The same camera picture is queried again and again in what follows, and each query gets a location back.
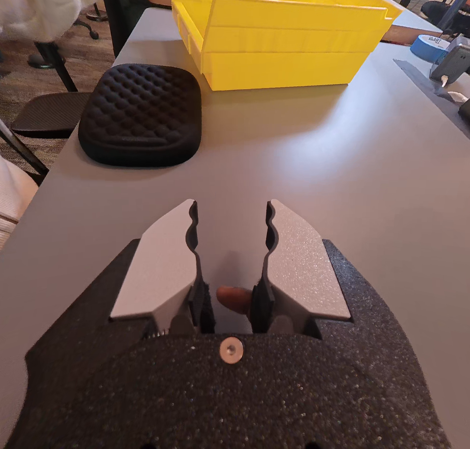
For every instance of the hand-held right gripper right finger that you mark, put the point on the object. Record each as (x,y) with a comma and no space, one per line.
(304,269)

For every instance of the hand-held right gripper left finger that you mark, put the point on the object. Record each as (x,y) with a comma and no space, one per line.
(158,269)

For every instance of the yellow plastic bin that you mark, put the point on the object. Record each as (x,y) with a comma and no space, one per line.
(279,45)

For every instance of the person's left forearm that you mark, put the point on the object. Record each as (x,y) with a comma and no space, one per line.
(44,4)

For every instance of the person's right hand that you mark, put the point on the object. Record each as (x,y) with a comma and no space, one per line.
(235,299)

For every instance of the black quilted wrist rest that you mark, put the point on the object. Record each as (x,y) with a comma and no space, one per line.
(139,114)

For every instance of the person's beige hoodie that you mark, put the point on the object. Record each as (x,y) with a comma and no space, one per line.
(14,199)

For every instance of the black office chair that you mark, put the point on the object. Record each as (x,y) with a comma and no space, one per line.
(51,114)

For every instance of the grey charger block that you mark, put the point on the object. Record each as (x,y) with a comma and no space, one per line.
(453,65)

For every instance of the blue tape roll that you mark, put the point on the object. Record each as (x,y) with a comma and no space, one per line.
(427,48)

